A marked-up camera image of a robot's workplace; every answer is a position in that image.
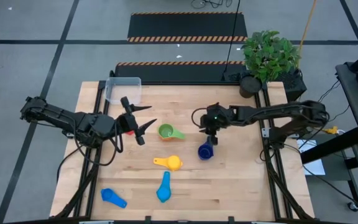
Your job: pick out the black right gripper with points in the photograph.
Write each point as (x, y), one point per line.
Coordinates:
(216, 118)

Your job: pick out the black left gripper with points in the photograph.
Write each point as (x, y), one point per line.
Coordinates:
(127, 123)

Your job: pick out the red measuring cup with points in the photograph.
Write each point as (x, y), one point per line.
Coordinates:
(130, 133)

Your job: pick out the navy blue measuring cup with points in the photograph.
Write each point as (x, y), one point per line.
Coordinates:
(205, 152)

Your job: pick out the yellow measuring cup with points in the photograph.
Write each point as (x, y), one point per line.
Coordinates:
(173, 163)

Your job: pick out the teal measuring cup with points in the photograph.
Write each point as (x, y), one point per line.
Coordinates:
(164, 193)

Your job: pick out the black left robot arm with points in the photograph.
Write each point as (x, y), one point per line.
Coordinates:
(57, 115)

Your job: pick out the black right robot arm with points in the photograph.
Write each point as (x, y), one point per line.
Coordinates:
(275, 113)

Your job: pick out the orange measuring cup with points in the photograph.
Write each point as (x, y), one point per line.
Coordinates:
(165, 139)

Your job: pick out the clear plastic basket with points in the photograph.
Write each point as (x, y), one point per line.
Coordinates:
(123, 91)

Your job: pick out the small bright blue measuring cup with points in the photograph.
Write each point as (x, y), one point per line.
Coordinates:
(107, 195)

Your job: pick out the narrow black hazard-striped mat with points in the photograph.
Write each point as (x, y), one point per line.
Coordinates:
(197, 73)

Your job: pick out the green plant in black pot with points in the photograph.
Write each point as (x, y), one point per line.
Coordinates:
(269, 56)

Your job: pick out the large black hazard-striped mat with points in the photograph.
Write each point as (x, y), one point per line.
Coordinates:
(185, 26)

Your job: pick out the white paper sheet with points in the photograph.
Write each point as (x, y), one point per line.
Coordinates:
(317, 168)

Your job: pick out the yellow power plug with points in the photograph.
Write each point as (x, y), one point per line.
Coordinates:
(332, 130)

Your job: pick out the black aluminium table frame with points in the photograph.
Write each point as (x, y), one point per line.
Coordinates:
(99, 90)

